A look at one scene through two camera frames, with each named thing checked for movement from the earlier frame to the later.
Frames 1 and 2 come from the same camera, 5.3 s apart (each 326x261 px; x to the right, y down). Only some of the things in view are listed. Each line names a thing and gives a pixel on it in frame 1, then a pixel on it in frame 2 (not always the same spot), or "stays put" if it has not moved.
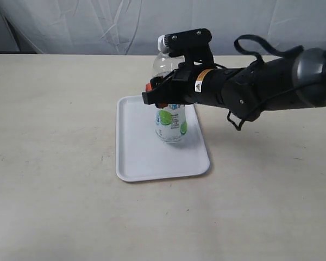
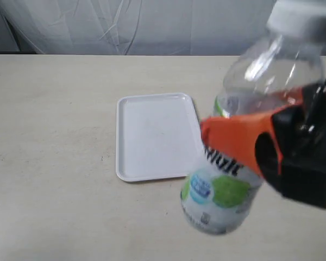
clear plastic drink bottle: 171,124 to 218,193
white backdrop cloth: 119,27 stays put
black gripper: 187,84 to 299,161
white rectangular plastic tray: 140,156 stays put
